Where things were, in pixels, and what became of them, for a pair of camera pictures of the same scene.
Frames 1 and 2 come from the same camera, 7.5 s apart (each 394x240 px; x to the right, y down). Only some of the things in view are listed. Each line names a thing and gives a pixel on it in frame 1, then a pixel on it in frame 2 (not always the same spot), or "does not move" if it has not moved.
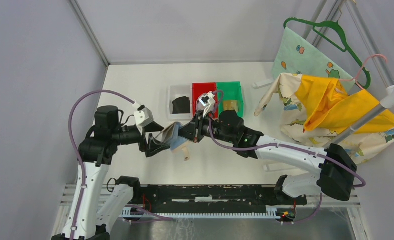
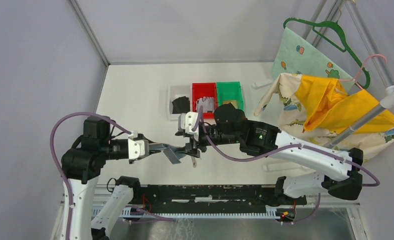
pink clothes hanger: (355, 78) does not move
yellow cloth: (323, 102) does not move
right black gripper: (189, 131) -> (194, 152)
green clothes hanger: (345, 47) does not move
